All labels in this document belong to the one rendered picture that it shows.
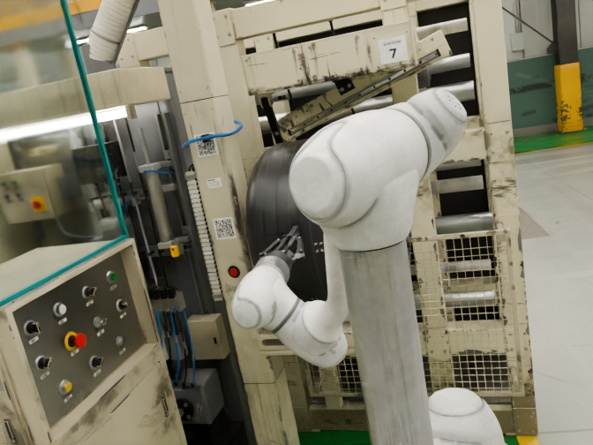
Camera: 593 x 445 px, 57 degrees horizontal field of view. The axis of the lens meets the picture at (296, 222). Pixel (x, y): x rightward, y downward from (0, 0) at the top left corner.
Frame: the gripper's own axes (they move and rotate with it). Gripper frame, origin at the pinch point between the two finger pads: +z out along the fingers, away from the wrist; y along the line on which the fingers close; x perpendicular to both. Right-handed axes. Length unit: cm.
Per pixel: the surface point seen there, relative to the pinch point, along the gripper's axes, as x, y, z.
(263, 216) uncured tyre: -4.3, 10.2, 6.0
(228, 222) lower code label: 3.2, 30.4, 23.4
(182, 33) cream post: -59, 32, 32
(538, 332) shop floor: 147, -78, 159
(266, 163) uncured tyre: -16.4, 10.3, 19.7
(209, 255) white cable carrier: 14.6, 41.0, 23.0
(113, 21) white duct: -69, 74, 63
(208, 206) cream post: -3.3, 36.6, 24.5
